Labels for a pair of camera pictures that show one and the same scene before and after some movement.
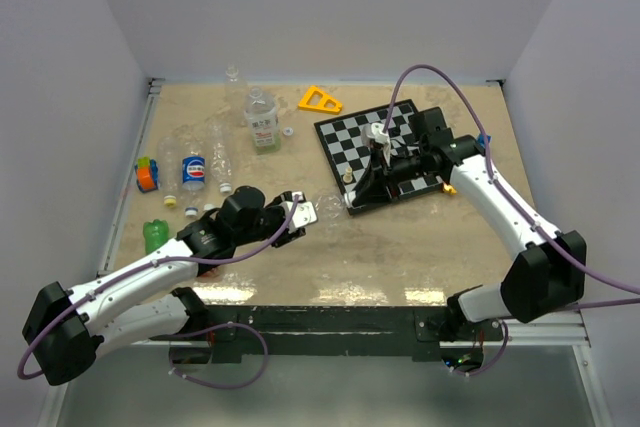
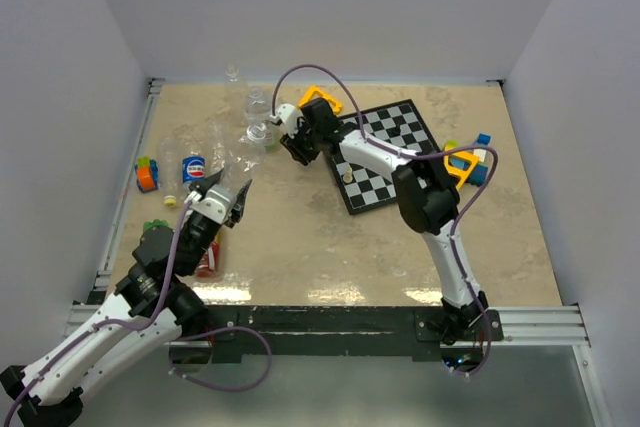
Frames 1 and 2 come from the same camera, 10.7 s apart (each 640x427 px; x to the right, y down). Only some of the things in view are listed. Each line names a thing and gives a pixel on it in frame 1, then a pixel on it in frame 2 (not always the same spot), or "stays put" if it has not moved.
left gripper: (286, 236) → (236, 215)
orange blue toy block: (147, 174) stays put
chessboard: (345, 144) stays put
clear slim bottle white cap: (328, 206) → (245, 156)
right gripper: (378, 186) → (293, 145)
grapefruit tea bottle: (262, 117) stays put
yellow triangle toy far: (303, 104) stays put
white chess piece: (348, 177) stays put
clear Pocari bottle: (235, 93) stays put
